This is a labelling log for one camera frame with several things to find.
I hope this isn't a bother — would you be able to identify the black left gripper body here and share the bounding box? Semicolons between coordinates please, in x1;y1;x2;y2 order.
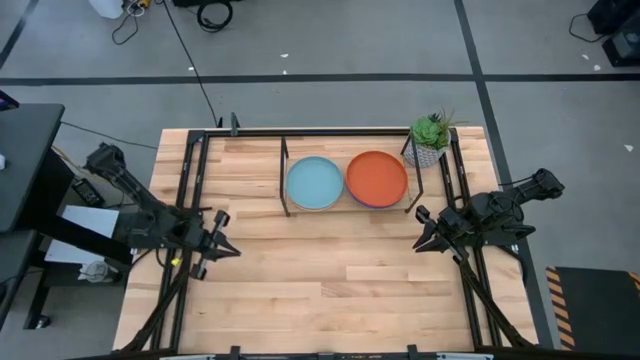
189;209;231;281

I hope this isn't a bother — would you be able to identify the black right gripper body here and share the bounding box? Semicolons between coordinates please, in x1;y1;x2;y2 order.
414;203;474;264

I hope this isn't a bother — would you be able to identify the magenta plate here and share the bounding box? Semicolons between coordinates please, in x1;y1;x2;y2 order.
348;189;396;210

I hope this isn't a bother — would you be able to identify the dark orange plate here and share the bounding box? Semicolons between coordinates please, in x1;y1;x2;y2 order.
345;150;409;207

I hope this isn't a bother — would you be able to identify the light blue plate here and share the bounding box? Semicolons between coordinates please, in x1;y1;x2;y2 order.
285;155;345;210

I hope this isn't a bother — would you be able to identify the black metal wooden shelf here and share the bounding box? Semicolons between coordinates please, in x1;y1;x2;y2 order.
278;134;425;218

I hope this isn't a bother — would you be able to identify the potted succulent patterned pot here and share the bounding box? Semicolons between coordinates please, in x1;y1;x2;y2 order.
402;107;469;170

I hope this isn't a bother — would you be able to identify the white panel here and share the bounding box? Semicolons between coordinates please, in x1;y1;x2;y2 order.
43;203;122;266

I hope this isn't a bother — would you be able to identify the black power brick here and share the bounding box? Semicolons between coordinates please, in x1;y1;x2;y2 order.
71;177;107;209

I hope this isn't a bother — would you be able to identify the black hazard striped mat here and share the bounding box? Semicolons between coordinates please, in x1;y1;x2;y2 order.
545;266;640;354

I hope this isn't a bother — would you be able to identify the black desk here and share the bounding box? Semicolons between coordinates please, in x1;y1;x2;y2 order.
0;102;66;235

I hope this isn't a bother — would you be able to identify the black equipment case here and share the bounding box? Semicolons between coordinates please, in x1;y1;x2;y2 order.
587;0;640;68

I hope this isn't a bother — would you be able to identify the black metal rig frame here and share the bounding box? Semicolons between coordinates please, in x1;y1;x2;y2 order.
119;127;539;360

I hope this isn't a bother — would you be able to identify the thin black floor cable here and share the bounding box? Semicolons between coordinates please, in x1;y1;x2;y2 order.
59;121;159;150

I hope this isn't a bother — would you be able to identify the long black floor cable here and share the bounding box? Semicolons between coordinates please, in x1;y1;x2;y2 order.
162;0;221;127

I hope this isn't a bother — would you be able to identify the coiled black cable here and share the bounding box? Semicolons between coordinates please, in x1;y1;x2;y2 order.
196;0;235;34

